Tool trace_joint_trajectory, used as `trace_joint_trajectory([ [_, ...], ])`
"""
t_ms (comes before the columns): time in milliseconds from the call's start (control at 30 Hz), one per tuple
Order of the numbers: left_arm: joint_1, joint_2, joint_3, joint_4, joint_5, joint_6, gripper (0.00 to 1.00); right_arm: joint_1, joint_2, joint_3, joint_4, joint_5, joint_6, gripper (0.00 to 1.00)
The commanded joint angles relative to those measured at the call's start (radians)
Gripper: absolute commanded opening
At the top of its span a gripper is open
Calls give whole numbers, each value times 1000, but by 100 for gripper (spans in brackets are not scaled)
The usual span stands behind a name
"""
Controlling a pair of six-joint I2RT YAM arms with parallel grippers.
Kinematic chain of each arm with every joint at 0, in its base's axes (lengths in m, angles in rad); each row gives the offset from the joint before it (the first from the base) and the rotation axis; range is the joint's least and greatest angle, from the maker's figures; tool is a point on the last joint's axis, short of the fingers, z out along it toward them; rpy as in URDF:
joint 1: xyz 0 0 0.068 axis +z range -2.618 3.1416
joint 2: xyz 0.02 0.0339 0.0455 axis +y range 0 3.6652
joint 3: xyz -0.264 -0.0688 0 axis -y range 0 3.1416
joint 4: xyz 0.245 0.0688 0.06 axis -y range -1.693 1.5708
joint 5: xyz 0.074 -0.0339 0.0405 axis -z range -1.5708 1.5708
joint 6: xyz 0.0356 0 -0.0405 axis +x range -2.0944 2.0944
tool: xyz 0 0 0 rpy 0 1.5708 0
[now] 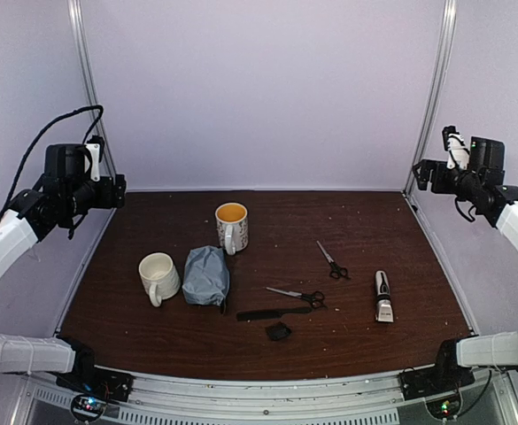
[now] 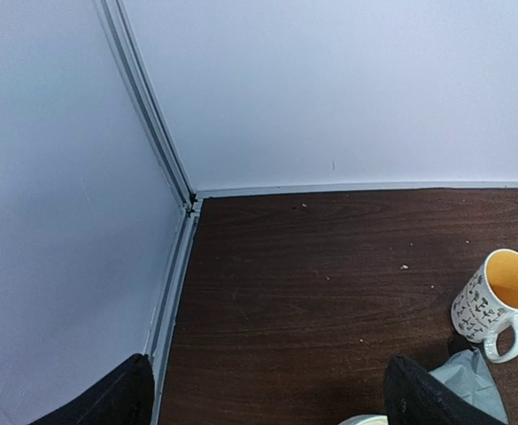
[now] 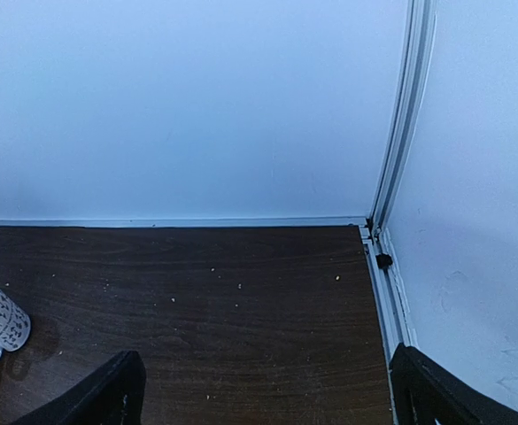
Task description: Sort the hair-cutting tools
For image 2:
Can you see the white floral mug yellow inside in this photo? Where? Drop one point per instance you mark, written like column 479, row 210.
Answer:
column 486, row 309

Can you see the aluminium corner post left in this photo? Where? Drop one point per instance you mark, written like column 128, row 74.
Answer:
column 128, row 58

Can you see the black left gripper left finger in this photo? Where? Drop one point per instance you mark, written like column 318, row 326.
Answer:
column 124, row 396

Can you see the plain white mug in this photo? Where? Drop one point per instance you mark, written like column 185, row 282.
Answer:
column 366, row 419

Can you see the grey zippered pouch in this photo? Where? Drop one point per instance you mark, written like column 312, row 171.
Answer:
column 467, row 375

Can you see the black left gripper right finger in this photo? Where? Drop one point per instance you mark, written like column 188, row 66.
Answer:
column 413, row 396

